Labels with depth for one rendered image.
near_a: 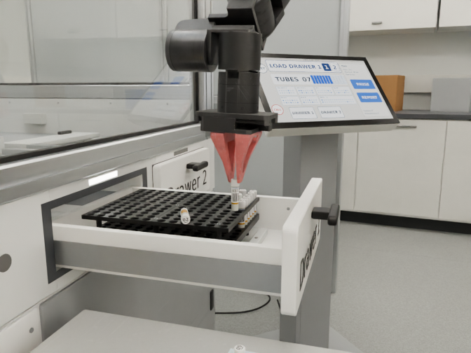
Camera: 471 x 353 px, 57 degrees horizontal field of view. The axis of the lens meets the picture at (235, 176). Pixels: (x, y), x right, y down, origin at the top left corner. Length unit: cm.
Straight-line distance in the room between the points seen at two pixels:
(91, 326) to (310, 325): 123
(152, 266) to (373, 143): 306
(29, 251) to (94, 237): 8
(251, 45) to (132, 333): 41
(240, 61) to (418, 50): 369
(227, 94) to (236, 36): 7
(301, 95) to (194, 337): 102
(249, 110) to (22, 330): 41
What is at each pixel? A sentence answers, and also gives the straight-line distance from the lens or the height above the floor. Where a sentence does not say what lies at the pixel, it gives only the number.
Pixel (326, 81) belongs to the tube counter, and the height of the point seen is 110.
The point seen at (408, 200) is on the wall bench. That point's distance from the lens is 360.
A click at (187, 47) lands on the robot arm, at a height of 113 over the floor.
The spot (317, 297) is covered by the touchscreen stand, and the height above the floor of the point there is 30.
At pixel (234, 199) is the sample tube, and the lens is 62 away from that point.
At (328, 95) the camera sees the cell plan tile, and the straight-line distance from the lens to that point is 153.
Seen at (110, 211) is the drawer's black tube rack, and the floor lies 90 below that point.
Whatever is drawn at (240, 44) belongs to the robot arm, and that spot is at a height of 113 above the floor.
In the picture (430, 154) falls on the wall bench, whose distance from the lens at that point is 354.
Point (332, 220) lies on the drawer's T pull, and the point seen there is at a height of 91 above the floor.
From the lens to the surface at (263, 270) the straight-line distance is 53.
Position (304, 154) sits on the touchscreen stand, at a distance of 153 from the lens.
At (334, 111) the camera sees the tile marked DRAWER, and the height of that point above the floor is 101.
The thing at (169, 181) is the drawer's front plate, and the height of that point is 89.
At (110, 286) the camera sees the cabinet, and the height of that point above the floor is 75.
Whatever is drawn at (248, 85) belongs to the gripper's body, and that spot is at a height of 108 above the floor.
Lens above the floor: 108
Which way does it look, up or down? 11 degrees down
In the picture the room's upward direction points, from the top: straight up
